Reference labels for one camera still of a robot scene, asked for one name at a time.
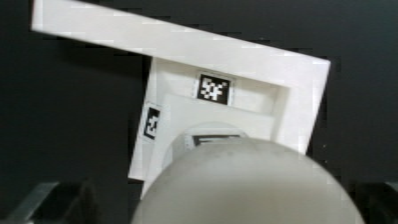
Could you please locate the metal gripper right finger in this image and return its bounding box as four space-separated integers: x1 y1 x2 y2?
352 182 398 224

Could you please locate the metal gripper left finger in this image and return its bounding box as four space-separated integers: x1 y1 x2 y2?
0 180 100 224

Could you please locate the white lamp bulb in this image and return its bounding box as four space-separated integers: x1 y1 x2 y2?
130 121 367 224

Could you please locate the white lamp base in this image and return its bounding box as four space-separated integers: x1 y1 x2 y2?
127 56 296 199

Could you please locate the white table border frame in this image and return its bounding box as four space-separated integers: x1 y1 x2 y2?
33 0 331 151

